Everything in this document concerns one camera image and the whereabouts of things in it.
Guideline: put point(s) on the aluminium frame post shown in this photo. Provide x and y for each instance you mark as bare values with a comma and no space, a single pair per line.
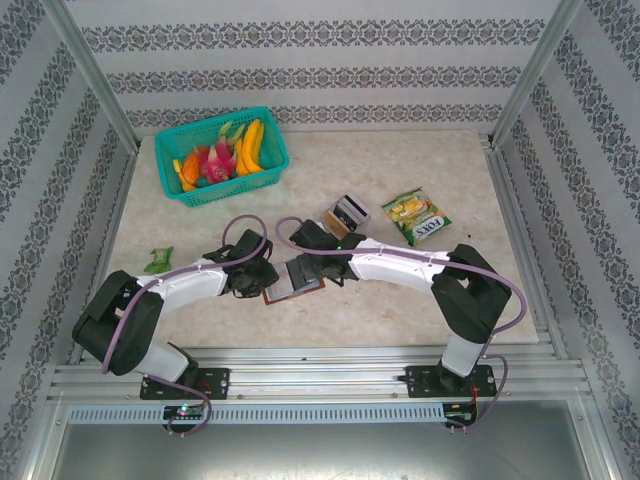
537,65
85,65

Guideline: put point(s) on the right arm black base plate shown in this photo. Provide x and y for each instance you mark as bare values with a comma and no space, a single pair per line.
422,382

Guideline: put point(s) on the small yellow banana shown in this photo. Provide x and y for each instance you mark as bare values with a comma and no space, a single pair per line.
186,186

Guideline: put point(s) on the small green wrapper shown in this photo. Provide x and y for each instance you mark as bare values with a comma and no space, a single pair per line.
159,257

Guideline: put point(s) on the aluminium frame cross rail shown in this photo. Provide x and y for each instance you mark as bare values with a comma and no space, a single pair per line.
310,380

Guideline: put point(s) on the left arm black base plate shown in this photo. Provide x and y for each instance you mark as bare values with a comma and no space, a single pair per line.
215,382

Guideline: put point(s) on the aluminium frame side rail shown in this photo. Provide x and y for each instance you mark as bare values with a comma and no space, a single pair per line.
520,240
107,225

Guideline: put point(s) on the brown leather card holder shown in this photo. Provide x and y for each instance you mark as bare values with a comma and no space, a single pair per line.
280,295

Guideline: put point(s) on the orange card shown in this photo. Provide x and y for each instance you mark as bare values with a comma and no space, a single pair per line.
334,222

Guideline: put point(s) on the green yellow candy packet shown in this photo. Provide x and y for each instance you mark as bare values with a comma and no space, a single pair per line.
417,217

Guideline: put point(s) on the black card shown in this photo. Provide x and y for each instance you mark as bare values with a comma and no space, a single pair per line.
345,216

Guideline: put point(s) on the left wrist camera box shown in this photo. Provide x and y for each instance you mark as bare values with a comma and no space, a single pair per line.
252,244

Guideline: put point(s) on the yellow banana bunch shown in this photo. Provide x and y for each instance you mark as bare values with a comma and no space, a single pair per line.
250,147

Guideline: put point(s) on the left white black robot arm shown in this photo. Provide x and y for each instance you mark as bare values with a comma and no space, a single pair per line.
190,287

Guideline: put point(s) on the orange mango fruit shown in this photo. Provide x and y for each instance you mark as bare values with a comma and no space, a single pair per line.
191,169

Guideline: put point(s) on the clear acrylic card stand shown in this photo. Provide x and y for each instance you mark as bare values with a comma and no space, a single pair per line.
364,220

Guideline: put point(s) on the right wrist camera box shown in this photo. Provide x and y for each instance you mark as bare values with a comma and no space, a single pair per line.
312,235

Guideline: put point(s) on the pink dragon fruit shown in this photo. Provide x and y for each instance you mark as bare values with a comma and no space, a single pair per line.
217,165

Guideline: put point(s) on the teal plastic basket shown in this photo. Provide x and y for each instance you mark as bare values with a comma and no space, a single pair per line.
225,192

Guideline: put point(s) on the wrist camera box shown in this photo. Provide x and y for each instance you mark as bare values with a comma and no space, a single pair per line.
252,244
312,235

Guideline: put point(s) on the galvanised metal sheet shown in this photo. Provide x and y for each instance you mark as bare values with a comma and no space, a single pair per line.
320,450

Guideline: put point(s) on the plain white card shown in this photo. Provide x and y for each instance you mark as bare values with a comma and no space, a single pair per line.
281,272

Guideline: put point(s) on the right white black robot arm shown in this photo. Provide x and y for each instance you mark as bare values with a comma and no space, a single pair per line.
395,262

